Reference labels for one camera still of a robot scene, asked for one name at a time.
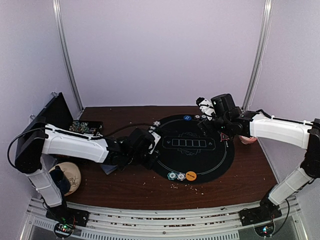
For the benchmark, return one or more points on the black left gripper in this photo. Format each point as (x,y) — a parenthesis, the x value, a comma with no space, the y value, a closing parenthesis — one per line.
(149,164)

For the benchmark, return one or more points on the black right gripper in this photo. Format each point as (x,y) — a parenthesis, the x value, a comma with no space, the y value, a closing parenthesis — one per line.
(202,125)

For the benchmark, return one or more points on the blue small blind button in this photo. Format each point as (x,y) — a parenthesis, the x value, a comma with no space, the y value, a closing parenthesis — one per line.
(187,117)

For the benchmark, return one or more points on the red triangular all-in marker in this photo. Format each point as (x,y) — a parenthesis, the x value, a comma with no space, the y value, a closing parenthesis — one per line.
(224,137)

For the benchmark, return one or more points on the yellow big blind button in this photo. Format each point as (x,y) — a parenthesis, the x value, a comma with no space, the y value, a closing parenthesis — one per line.
(191,176)

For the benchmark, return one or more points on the blue playing card deck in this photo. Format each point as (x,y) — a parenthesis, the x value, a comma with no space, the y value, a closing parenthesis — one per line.
(108,168)

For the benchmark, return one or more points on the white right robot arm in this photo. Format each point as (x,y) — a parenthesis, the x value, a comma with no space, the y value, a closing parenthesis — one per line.
(304,135)

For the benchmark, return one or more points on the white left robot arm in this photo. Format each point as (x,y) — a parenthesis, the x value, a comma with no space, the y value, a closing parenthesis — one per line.
(41,138)

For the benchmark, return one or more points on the round black poker mat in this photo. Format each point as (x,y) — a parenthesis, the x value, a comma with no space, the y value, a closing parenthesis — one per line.
(184,147)

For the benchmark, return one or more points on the red white patterned bowl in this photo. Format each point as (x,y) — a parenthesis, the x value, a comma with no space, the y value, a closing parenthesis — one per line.
(247,140)

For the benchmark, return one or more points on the chips row in case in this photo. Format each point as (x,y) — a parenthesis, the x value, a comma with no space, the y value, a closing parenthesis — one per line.
(81,127)

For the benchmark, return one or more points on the beige patterned plate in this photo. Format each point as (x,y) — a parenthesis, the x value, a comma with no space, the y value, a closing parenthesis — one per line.
(72,173)

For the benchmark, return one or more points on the dark blue mug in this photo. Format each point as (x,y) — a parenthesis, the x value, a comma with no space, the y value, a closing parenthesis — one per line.
(60,179)

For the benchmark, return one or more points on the black poker set case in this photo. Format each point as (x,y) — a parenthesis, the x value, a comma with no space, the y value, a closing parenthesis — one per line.
(57,113)

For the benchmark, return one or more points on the aluminium frame post right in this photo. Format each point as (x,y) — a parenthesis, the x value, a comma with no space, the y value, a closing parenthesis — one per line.
(261,47)

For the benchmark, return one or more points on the aluminium frame post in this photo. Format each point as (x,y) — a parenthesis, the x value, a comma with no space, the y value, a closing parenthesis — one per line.
(261,47)
(65,52)

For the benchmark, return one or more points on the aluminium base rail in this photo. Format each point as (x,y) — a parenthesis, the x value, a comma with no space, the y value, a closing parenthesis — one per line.
(214,223)

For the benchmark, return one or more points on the aluminium frame post left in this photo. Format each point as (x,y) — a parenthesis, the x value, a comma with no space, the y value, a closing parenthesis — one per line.
(65,52)

